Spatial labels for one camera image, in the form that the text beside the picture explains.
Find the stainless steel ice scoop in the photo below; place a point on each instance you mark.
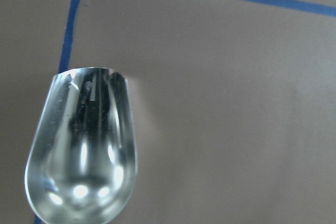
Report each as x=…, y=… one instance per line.
x=82, y=165

